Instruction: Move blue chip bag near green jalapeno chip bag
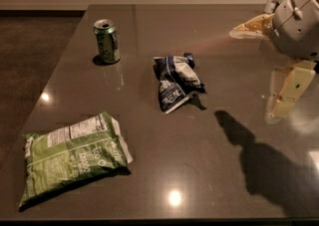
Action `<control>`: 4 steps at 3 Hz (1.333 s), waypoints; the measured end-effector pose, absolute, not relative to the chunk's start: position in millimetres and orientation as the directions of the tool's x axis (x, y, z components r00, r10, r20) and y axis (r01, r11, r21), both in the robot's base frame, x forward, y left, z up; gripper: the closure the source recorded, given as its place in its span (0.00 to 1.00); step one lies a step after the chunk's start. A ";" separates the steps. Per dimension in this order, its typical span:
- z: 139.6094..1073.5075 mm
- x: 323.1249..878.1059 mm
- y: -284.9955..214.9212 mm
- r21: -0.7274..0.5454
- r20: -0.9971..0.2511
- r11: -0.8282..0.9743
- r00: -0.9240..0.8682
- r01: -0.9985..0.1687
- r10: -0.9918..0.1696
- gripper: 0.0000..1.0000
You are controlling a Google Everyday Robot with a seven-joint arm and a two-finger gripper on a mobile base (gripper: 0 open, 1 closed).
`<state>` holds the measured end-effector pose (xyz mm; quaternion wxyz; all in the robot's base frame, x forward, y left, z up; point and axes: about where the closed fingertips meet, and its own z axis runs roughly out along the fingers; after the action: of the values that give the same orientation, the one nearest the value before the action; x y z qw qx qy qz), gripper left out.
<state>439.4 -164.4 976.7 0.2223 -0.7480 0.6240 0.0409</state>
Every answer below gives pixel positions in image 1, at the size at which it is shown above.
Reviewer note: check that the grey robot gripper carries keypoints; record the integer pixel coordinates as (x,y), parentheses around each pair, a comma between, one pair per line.
(296,27)

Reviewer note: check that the blue chip bag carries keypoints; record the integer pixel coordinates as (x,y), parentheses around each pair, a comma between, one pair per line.
(178,82)

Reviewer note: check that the green jalapeno chip bag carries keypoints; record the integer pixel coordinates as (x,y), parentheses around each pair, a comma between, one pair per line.
(72,154)

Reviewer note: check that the green soda can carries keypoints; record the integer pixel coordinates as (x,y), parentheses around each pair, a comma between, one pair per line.
(107,41)

